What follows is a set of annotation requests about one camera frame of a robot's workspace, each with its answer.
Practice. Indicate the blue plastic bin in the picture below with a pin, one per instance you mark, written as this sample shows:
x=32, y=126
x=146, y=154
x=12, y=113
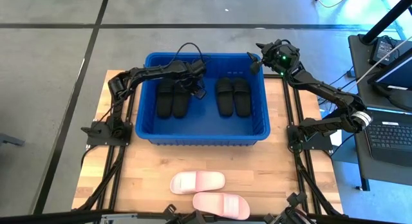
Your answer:
x=202, y=127

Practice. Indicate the pink foam slide sandal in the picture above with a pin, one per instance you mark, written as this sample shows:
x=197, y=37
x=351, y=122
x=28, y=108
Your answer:
x=206, y=180

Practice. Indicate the grey metal foot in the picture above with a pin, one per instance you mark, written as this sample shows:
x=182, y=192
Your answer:
x=9, y=139

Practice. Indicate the white plastic dish rack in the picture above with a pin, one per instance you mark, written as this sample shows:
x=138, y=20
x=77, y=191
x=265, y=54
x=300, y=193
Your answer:
x=212, y=203

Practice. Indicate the black stand pole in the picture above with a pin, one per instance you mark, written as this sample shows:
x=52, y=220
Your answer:
x=386, y=18

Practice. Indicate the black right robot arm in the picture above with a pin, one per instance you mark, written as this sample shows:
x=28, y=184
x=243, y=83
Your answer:
x=325, y=90

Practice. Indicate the black desk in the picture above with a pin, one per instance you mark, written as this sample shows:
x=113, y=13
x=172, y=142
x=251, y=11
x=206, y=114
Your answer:
x=360, y=153

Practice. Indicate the black clamp bracket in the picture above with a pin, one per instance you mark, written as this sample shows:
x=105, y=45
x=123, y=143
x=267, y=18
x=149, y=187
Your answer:
x=289, y=215
x=183, y=217

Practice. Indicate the black slide sandal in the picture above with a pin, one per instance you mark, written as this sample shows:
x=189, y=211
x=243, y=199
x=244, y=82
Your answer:
x=242, y=98
x=165, y=98
x=181, y=105
x=224, y=98

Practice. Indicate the black frame rail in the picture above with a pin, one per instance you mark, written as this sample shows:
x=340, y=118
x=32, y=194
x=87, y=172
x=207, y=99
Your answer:
x=298, y=105
x=287, y=101
x=112, y=179
x=322, y=198
x=97, y=185
x=305, y=179
x=132, y=105

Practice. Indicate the black laptop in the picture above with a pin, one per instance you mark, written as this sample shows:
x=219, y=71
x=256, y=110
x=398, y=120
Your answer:
x=391, y=140

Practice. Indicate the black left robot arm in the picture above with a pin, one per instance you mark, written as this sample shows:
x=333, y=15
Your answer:
x=151, y=72

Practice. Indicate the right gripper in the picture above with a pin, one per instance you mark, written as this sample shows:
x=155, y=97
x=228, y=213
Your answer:
x=280, y=61

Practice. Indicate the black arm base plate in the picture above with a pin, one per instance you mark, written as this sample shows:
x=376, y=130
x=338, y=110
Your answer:
x=96, y=134
x=318, y=142

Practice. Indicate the black power brick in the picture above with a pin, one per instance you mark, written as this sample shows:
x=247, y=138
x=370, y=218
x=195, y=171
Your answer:
x=383, y=50

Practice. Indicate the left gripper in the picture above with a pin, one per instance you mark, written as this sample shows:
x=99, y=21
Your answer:
x=194, y=72

